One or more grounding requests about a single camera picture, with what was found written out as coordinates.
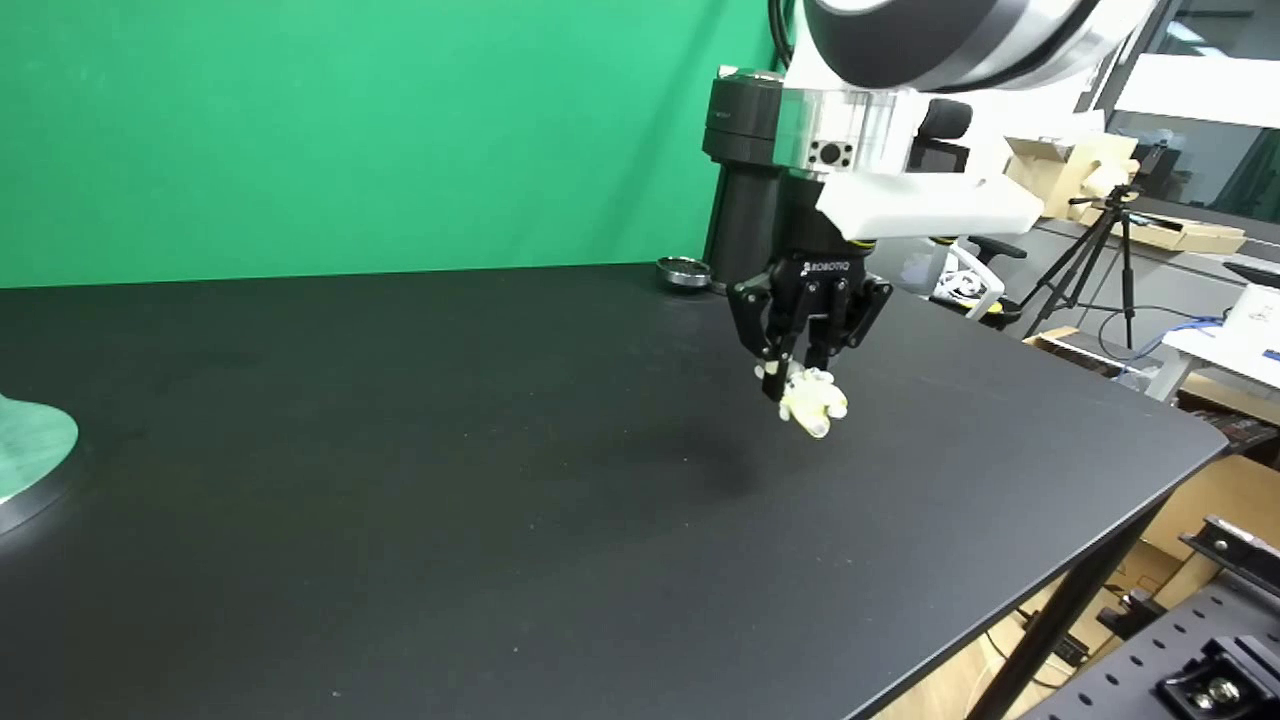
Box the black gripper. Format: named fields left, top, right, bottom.
left=725, top=212, right=895, bottom=404

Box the white toy figure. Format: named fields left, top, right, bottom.
left=777, top=363, right=851, bottom=444

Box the brown cardboard box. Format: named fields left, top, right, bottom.
left=1004, top=127, right=1252, bottom=259

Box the black table leg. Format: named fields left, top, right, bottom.
left=959, top=517, right=1162, bottom=720

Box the white paper stack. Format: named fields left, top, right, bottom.
left=1162, top=279, right=1280, bottom=393

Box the black perforated breadboard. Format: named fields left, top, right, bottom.
left=1021, top=517, right=1280, bottom=720

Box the green cloth backdrop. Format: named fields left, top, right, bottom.
left=0, top=0, right=786, bottom=292

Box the green round plate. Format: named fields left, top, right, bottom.
left=0, top=393, right=84, bottom=509

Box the black camera tripod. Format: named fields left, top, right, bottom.
left=1017, top=180, right=1147, bottom=354

